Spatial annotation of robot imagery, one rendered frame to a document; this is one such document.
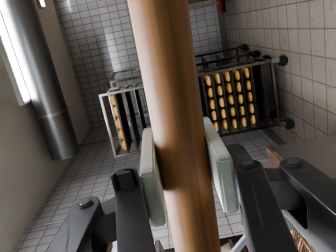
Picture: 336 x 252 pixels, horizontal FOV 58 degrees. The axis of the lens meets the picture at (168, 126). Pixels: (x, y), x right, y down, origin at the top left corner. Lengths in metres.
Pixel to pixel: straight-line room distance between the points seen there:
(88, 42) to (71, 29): 0.32
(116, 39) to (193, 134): 5.04
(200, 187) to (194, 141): 0.03
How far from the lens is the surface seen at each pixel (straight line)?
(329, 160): 1.95
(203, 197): 0.18
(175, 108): 0.16
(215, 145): 0.16
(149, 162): 0.15
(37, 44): 3.28
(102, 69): 5.26
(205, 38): 5.22
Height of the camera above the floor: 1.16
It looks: 1 degrees up
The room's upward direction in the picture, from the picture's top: 101 degrees counter-clockwise
